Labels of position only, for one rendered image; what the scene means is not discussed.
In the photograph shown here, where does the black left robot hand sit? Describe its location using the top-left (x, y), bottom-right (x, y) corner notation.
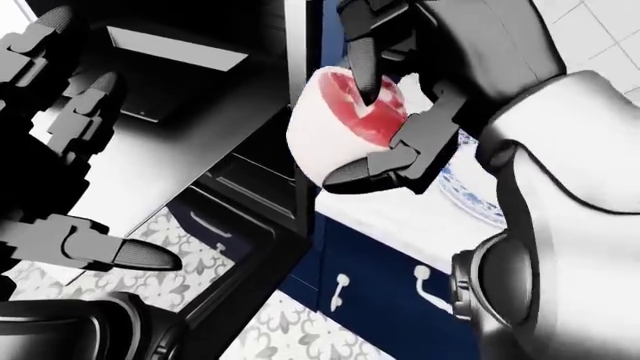
top-left (0, 6), bottom-right (184, 301)

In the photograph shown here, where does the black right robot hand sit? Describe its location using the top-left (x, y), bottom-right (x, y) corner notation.
top-left (322, 0), bottom-right (569, 195)

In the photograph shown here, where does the white cup red inside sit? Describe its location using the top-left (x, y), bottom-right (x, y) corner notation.
top-left (285, 65), bottom-right (434, 187)

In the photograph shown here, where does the black silver oven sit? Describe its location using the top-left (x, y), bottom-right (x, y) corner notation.
top-left (19, 0), bottom-right (321, 249)

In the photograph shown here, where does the navy blue drawer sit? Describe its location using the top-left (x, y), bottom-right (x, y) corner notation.
top-left (167, 200), bottom-right (256, 264)

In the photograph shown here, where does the blue white patterned plate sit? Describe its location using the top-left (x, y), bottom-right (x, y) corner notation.
top-left (437, 129), bottom-right (507, 228)

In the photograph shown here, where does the navy blue cabinet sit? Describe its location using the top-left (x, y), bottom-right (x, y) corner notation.
top-left (277, 215), bottom-right (486, 360)

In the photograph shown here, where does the silver drawer handle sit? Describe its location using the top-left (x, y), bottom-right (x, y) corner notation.
top-left (189, 211), bottom-right (231, 240)

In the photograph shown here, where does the long white cabinet handle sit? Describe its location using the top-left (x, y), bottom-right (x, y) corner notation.
top-left (413, 264), bottom-right (459, 312)

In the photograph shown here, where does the short white cabinet handle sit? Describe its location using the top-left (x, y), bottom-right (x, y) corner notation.
top-left (329, 273), bottom-right (351, 312)

